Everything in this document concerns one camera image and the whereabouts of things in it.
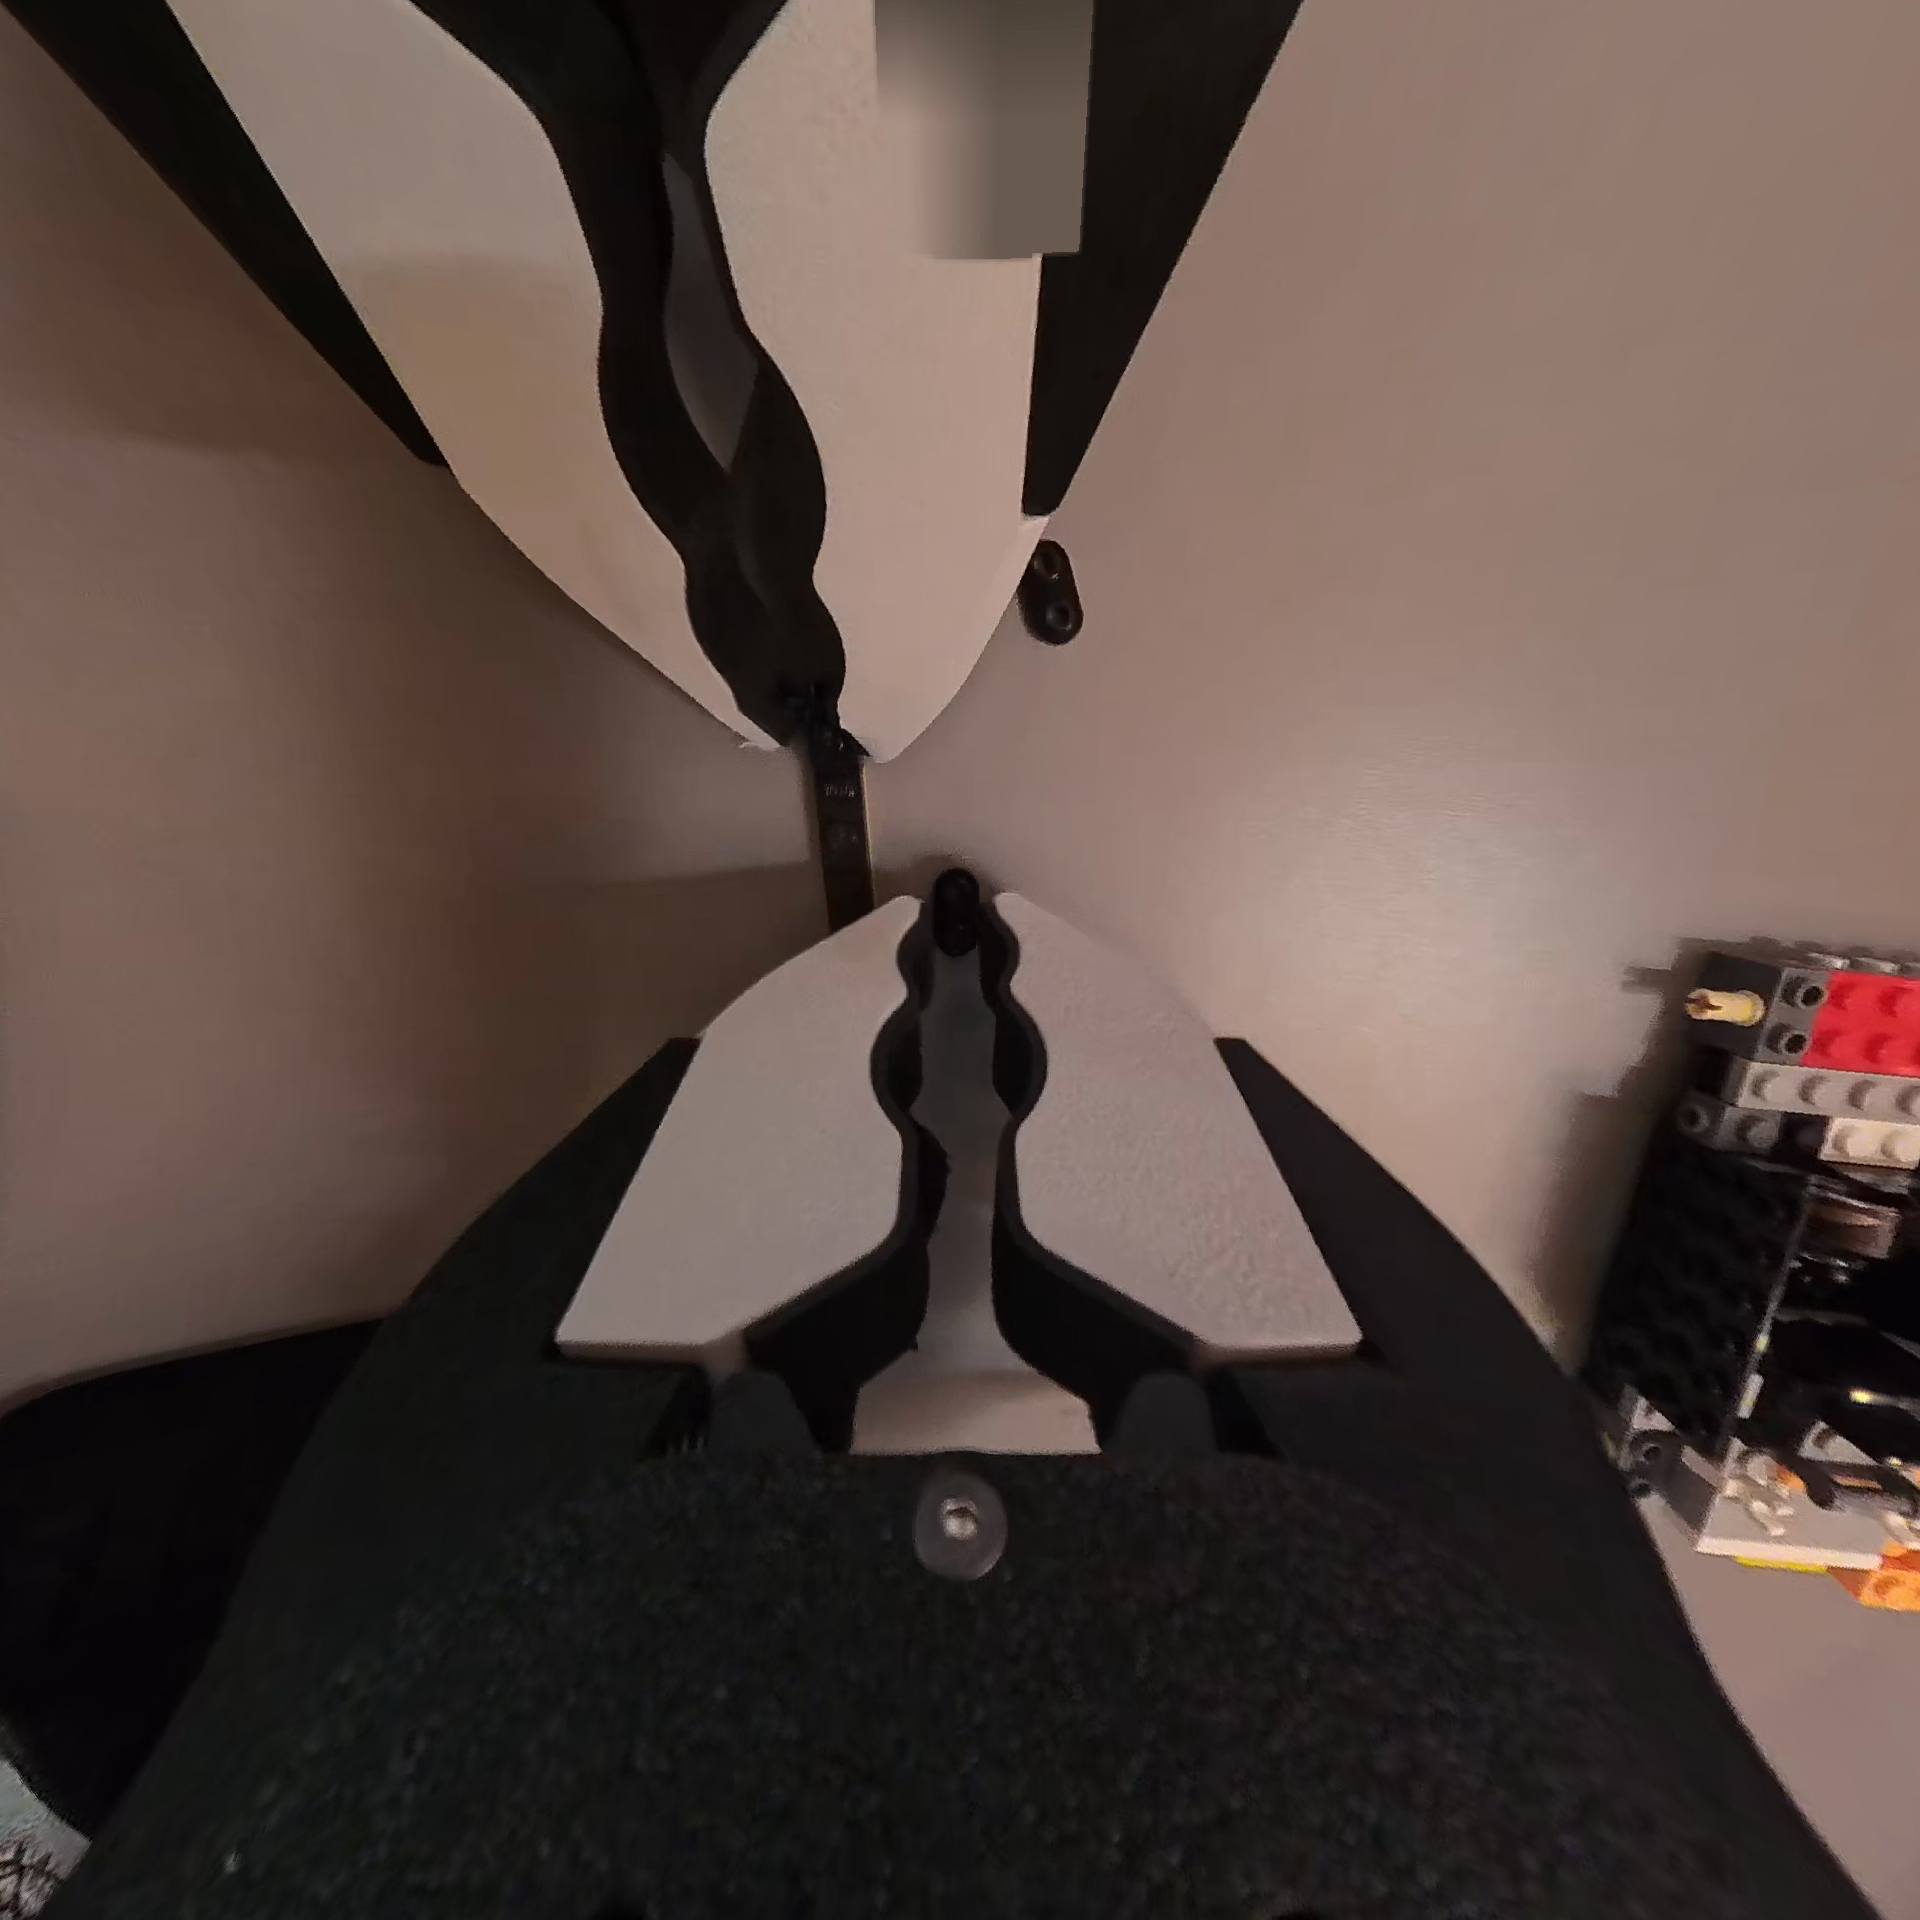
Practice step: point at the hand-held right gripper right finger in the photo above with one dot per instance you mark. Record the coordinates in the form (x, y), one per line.
(1170, 1185)

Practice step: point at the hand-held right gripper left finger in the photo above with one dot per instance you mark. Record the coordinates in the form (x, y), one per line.
(750, 1185)

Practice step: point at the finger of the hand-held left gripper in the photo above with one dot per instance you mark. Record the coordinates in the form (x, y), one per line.
(931, 451)
(451, 300)

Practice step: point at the black knobbly brick piece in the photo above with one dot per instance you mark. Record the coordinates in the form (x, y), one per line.
(1049, 592)
(958, 900)

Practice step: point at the long black orange brick strip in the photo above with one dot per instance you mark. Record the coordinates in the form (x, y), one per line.
(840, 809)

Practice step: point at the grey desk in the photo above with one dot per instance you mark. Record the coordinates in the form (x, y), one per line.
(1428, 524)

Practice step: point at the black brick car chassis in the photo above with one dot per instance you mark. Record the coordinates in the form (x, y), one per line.
(1697, 1275)

